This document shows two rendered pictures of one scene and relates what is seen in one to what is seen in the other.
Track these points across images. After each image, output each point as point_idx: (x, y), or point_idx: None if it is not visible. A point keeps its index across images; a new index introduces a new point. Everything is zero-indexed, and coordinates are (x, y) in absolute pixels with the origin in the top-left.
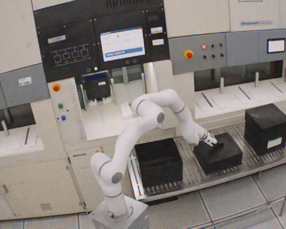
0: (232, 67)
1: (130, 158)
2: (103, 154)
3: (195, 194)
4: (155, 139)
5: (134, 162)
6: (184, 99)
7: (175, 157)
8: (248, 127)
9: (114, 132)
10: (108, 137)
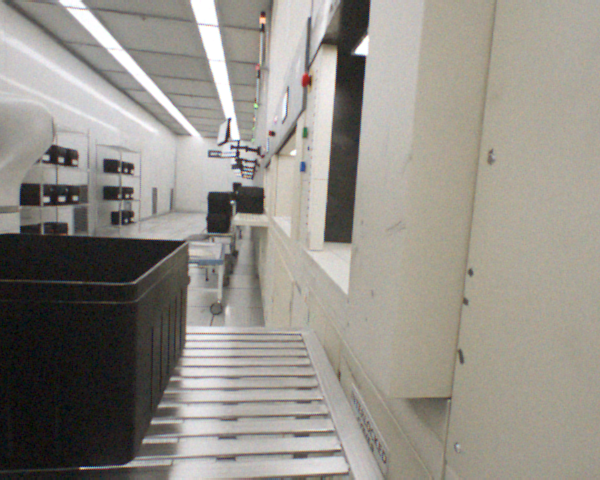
0: None
1: (236, 334)
2: (11, 94)
3: None
4: (366, 409)
5: (200, 337)
6: (596, 114)
7: (54, 419)
8: None
9: (340, 268)
10: (317, 266)
